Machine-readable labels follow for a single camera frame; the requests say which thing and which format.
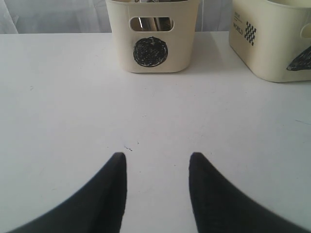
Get cream bin with circle mark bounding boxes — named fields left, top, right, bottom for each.
left=106, top=0, right=199, bottom=73

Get steel mug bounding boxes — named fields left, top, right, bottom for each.
left=138, top=17, right=173, bottom=32

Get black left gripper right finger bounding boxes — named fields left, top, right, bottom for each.
left=189, top=152, right=307, bottom=233

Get cream bin with triangle mark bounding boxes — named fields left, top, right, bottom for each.
left=229, top=0, right=311, bottom=83

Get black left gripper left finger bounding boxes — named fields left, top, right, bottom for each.
left=12, top=152, right=127, bottom=233

